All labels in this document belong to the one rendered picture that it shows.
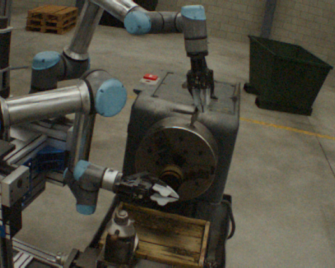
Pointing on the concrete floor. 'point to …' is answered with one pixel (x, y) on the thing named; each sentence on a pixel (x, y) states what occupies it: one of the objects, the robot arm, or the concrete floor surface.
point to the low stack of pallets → (52, 18)
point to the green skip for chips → (284, 76)
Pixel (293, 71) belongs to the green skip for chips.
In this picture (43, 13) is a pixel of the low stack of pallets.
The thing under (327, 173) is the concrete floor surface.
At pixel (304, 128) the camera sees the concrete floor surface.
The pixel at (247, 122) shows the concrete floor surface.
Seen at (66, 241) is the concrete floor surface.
